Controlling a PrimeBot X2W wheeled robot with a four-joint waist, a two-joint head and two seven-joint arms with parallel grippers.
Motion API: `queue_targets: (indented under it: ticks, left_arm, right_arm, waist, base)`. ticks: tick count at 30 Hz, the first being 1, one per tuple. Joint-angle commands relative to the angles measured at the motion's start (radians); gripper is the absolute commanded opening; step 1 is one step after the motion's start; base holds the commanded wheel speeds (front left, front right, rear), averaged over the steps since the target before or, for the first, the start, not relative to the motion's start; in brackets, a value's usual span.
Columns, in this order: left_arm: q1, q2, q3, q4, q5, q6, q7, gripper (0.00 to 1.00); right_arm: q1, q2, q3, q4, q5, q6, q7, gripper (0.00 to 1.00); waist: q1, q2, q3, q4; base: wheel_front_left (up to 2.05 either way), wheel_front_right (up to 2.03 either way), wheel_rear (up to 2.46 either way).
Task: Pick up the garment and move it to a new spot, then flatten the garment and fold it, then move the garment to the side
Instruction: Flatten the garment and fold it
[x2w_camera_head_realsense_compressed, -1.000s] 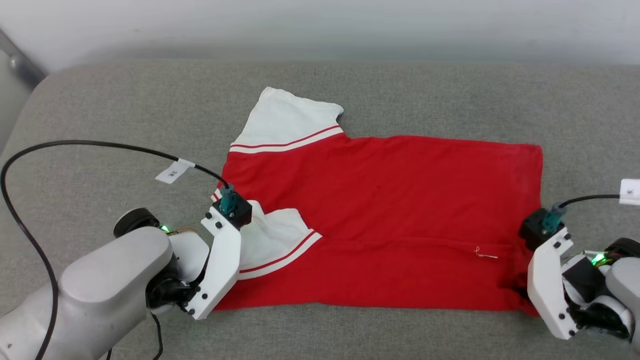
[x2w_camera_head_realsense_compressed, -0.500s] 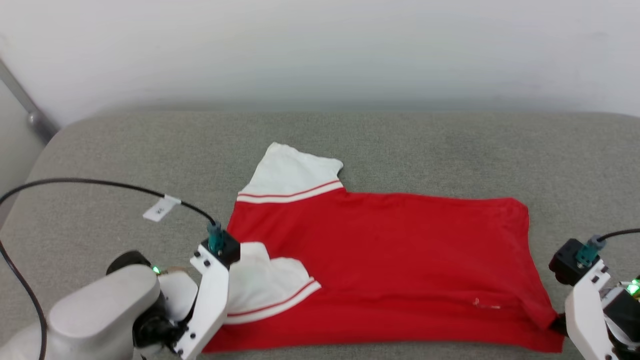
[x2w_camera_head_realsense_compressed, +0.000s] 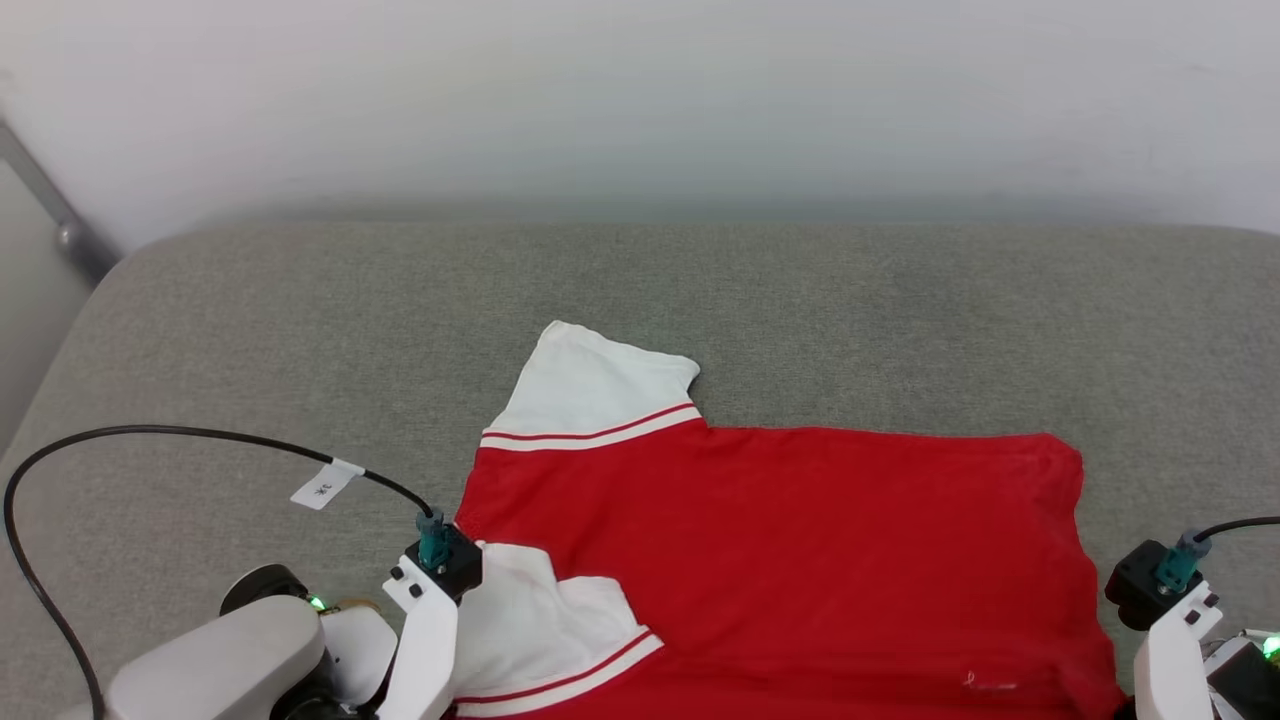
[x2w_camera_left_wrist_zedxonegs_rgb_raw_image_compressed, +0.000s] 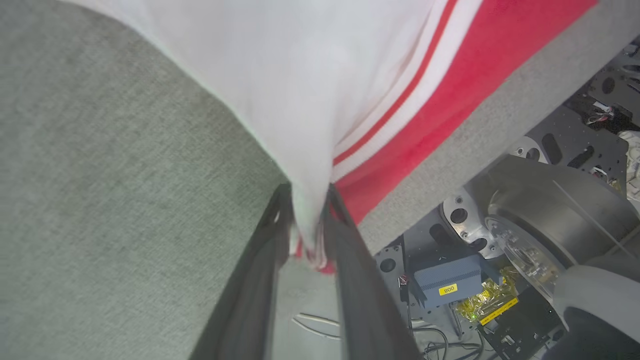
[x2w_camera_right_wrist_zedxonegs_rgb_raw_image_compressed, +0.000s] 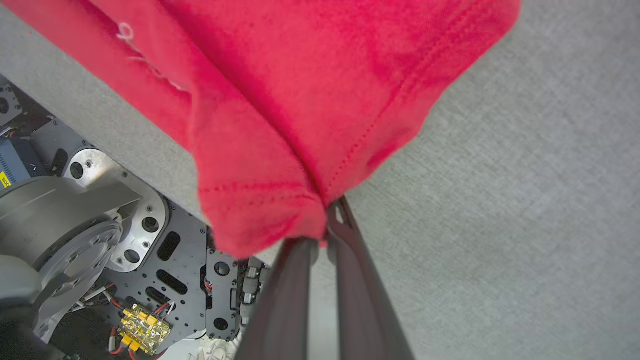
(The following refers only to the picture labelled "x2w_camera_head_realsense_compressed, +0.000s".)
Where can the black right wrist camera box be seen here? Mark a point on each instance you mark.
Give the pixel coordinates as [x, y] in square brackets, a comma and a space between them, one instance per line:
[1135, 590]

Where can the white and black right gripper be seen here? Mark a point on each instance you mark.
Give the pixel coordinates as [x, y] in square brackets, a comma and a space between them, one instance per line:
[1170, 670]

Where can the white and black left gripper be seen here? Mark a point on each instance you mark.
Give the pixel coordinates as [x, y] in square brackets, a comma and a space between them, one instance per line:
[428, 650]

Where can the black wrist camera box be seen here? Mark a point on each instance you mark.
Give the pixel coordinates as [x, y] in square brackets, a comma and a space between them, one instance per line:
[462, 565]
[1135, 590]

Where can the grey and white left robot arm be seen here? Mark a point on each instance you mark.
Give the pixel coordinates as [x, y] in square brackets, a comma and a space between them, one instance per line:
[220, 660]

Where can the red and white t-shirt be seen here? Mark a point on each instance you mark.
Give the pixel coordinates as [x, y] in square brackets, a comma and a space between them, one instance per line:
[800, 560]

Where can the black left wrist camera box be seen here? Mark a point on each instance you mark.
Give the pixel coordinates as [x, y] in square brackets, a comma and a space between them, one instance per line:
[462, 565]

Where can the grey metal bar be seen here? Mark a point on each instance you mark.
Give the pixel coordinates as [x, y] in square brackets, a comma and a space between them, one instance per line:
[70, 237]

